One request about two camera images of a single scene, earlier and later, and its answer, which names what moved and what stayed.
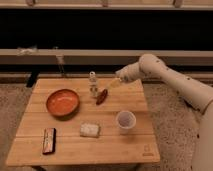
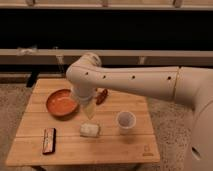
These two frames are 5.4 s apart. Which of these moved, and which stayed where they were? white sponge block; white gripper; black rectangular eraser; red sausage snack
Moved: white gripper
Stayed: black rectangular eraser; red sausage snack; white sponge block
